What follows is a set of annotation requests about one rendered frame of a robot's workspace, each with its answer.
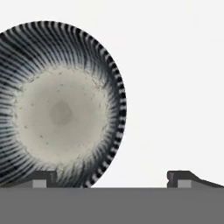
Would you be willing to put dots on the black and white striped bowl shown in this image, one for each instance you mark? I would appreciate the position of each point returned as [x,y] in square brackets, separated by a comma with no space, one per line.
[61,110]

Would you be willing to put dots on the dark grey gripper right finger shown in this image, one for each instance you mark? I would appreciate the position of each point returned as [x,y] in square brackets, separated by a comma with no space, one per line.
[182,176]

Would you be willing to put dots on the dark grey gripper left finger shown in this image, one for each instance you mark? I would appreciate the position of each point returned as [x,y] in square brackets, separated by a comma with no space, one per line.
[40,178]

